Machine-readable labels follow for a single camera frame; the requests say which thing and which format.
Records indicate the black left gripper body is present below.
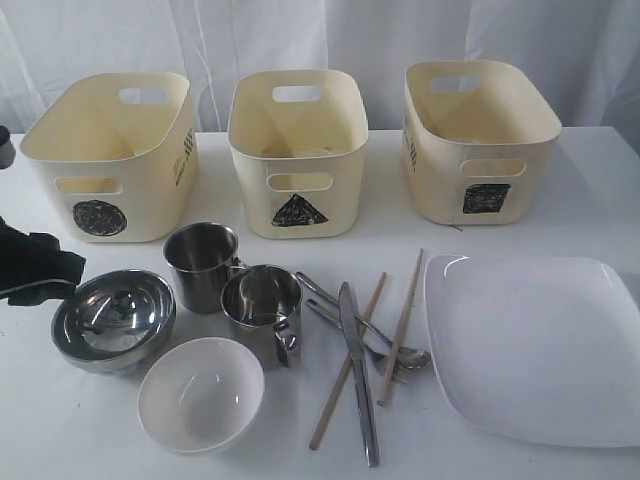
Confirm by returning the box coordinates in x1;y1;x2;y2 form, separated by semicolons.
1;219;86;306

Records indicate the stainless steel bowl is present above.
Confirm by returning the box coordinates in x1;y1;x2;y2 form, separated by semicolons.
51;269;177;374

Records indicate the steel mug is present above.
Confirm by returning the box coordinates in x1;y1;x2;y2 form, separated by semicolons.
220;264;302;370
163;222;248;315

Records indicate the white round bowl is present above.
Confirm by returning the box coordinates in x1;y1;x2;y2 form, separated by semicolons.
137;337;265;455

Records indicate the cream bin with circle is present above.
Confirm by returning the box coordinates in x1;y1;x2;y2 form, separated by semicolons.
20;73;198;242

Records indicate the cream bin with triangle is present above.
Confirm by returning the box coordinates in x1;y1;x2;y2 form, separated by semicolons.
227;69;369;239

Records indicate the steel table knife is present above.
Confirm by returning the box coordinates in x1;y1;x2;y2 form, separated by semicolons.
338;282;380;468

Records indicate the wooden chopstick left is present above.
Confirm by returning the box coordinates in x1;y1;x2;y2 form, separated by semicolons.
309;272;387;451

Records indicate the wooden chopstick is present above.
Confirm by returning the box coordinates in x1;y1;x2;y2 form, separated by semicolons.
309;272;387;451
377;248;425;407

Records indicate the wooden chopstick right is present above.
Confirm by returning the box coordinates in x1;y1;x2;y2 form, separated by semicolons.
377;248;425;407

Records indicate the steel fork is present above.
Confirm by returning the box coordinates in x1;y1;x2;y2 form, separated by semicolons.
306;299;411;384

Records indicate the steel spoon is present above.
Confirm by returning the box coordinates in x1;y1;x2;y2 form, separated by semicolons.
296;271;431;372

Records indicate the cream bin with square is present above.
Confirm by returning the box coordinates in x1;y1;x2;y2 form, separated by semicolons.
403;60;562;226

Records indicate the white square plate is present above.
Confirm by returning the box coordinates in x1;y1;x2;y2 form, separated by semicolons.
424;254;639;448

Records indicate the white curtain backdrop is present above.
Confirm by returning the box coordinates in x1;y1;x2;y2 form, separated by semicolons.
1;1;639;144

